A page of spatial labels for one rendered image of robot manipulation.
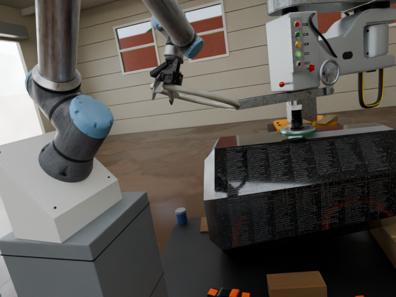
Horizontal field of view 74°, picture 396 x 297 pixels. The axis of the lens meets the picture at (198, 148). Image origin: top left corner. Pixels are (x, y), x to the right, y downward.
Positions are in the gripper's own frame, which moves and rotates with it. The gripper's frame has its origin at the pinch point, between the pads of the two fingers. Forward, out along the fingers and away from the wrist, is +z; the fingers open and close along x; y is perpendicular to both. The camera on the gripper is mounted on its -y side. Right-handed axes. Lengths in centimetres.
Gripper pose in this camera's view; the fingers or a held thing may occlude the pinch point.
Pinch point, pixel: (161, 101)
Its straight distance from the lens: 127.3
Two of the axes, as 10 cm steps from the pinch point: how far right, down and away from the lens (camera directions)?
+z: -2.1, 9.7, 0.9
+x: 6.1, 0.5, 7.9
